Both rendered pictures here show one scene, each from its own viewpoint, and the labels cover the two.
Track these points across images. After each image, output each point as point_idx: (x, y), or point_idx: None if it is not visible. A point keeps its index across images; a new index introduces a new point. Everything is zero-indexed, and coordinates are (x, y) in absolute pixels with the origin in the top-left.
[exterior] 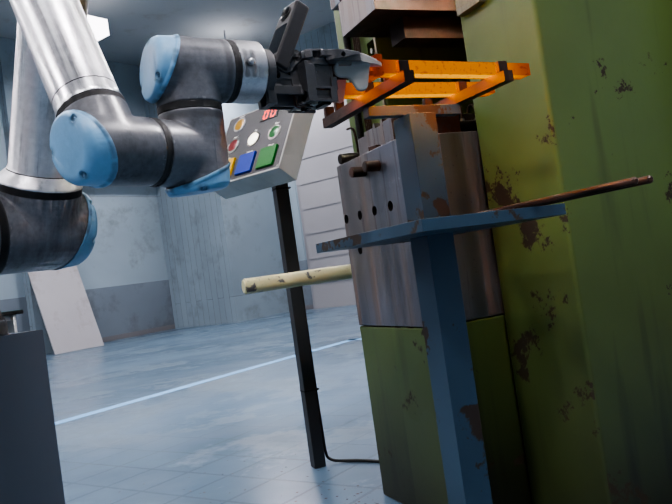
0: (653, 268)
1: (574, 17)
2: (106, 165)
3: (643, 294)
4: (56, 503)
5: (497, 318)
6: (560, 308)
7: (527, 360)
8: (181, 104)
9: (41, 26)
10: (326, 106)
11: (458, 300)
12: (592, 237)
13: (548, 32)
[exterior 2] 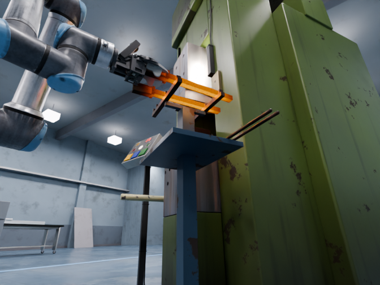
0: (285, 194)
1: (253, 95)
2: (2, 39)
3: (281, 204)
4: None
5: (218, 214)
6: (244, 205)
7: (229, 233)
8: (64, 46)
9: (11, 5)
10: (139, 78)
11: (194, 185)
12: (258, 174)
13: (242, 97)
